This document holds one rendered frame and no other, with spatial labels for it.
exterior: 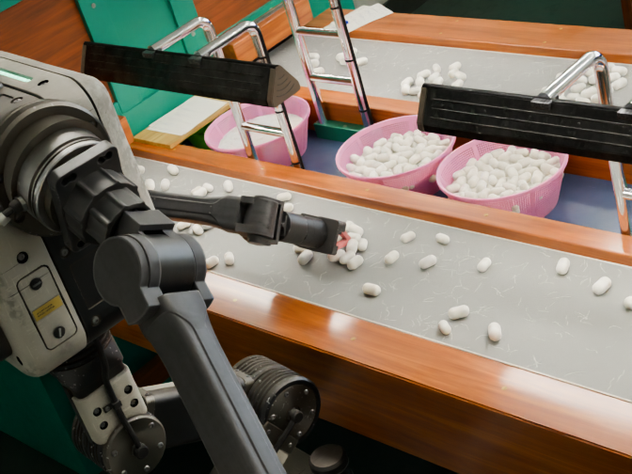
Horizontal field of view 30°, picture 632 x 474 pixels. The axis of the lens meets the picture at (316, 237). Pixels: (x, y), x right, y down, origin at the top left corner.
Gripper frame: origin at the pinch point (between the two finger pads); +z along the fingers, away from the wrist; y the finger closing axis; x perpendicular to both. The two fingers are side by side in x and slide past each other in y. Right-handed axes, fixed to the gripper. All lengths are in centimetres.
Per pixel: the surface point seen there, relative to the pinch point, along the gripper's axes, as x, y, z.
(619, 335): 4, -62, -2
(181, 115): -21, 80, 20
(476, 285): 2.4, -32.0, -0.2
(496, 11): -105, 146, 233
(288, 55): -45, 81, 53
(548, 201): -16.2, -26.7, 25.8
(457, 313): 7.6, -35.0, -8.3
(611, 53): -54, -13, 60
